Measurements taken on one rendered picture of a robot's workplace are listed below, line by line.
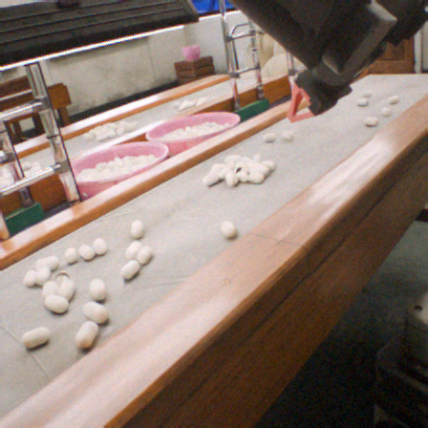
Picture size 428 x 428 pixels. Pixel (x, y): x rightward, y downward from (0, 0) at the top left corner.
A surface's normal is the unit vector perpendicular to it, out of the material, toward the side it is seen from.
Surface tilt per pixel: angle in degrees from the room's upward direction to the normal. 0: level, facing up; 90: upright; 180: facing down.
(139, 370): 0
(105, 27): 57
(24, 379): 0
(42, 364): 0
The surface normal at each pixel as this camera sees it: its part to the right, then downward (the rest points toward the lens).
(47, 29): 0.54, -0.33
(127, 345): -0.17, -0.89
